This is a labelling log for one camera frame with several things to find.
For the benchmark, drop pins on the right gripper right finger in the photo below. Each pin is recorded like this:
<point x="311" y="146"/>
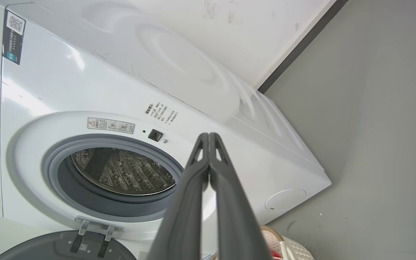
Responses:
<point x="237" y="224"/>

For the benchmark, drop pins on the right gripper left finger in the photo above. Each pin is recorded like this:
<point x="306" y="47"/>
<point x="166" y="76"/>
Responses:
<point x="182" y="224"/>

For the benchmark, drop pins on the red and white garment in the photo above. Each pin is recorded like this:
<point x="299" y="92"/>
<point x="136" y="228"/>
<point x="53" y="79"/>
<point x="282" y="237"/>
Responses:
<point x="276" y="255"/>

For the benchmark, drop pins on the cream plastic laundry basket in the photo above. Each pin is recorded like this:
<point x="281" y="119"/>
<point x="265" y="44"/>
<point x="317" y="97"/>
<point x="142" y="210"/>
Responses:
<point x="294" y="251"/>

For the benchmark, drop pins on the perforated steel washer drum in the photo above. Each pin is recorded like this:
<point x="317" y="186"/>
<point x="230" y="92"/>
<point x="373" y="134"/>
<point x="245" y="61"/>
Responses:
<point x="128" y="173"/>

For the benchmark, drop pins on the metal washer door hinge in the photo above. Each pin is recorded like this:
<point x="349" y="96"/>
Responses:
<point x="96" y="223"/>

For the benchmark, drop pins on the washing machine door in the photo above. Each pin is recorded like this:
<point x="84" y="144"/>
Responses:
<point x="49" y="249"/>

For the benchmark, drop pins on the round white filter cover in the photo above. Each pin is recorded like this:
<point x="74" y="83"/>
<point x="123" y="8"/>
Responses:
<point x="285" y="199"/>

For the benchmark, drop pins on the grey rubber door gasket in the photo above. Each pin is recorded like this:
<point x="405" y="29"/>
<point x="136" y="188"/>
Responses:
<point x="103" y="207"/>

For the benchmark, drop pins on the black square door latch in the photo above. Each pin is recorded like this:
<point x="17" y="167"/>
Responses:
<point x="155" y="135"/>

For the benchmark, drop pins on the small QR code sticker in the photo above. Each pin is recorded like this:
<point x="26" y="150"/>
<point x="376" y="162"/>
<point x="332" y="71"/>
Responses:
<point x="83" y="247"/>

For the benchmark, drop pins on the small printed text label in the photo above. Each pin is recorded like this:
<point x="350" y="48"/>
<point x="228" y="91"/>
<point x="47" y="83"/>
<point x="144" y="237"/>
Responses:
<point x="161" y="113"/>

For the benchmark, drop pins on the grey warning sticker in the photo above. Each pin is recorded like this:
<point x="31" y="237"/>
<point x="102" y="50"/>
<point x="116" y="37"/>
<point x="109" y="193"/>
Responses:
<point x="111" y="125"/>

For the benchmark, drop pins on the white front-load washing machine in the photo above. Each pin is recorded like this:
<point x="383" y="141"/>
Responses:
<point x="85" y="90"/>

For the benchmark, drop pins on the black QR code label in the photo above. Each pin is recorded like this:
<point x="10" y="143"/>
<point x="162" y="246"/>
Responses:
<point x="13" y="43"/>

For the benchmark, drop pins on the dark wall baseboard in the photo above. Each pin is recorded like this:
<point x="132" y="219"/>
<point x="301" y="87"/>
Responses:
<point x="302" y="45"/>

